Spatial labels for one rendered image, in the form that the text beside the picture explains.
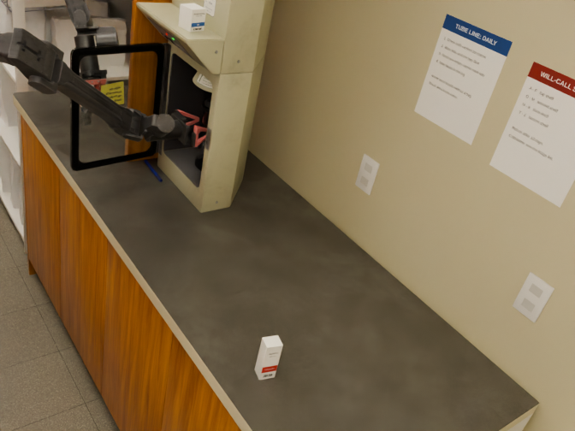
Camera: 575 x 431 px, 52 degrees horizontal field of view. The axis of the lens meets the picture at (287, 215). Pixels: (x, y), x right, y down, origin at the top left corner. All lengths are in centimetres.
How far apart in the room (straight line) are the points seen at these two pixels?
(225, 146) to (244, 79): 22
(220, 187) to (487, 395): 99
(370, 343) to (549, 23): 88
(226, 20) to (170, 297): 75
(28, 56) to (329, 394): 104
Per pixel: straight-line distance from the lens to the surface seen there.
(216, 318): 155
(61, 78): 158
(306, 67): 208
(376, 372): 154
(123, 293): 192
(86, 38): 195
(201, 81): 185
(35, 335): 283
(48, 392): 261
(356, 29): 190
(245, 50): 173
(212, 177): 187
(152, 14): 180
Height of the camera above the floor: 200
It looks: 32 degrees down
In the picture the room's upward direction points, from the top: 13 degrees clockwise
